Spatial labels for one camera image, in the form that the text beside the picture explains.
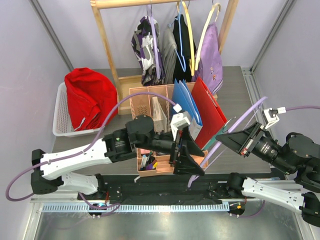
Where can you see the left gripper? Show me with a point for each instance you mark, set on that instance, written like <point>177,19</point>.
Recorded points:
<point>184,164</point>

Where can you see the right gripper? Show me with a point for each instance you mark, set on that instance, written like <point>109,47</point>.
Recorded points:
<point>241,141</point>

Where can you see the lilac hanger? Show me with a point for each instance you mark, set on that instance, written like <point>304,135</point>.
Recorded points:
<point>236,141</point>
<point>155,42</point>

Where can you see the red trousers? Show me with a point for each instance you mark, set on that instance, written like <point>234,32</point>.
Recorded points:
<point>90,98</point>

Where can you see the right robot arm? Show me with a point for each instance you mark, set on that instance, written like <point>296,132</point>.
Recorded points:
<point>300,155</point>

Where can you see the cream yellow hanger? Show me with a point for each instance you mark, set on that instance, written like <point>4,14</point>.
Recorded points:
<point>190,32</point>

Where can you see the blue hanger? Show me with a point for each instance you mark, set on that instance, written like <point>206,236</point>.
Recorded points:
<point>178,18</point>

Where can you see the teal folder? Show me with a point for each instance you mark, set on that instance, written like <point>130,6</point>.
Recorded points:
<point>212,141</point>

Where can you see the red file folder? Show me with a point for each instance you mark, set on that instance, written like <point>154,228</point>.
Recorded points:
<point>212,116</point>

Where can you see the pens in organizer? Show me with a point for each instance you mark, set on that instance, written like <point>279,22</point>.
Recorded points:
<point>148,162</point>

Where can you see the beige book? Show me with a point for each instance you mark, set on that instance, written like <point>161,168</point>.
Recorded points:
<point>159,117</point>

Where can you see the blue file folder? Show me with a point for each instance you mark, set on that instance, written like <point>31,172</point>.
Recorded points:
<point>183,97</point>

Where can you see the pink desk organizer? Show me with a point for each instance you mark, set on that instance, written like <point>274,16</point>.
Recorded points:
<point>142,105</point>

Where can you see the lilac purple garment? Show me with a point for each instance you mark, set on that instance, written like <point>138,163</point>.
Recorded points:
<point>210,67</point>

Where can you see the black garment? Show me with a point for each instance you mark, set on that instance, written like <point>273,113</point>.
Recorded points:
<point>179,75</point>

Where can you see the wooden clothes rack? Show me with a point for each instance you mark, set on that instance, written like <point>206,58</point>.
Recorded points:
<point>123,84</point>

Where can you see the grey garment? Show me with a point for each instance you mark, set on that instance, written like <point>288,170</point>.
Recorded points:
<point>169,56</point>

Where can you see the purple camouflage garment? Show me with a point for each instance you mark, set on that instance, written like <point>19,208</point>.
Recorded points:
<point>142,45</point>

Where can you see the white plastic basket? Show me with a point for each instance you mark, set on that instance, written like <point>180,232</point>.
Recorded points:
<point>62,125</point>

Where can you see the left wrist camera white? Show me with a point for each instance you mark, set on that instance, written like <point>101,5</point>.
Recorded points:
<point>180,118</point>

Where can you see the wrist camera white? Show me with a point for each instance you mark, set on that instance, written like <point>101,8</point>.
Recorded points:
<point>180,118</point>
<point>271,117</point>

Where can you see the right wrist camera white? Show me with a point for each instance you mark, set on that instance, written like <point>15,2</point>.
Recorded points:
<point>271,117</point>

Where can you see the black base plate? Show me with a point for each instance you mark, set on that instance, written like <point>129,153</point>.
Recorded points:
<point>165,190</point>

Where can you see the white slotted cable duct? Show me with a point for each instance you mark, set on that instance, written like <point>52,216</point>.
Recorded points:
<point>84,208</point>

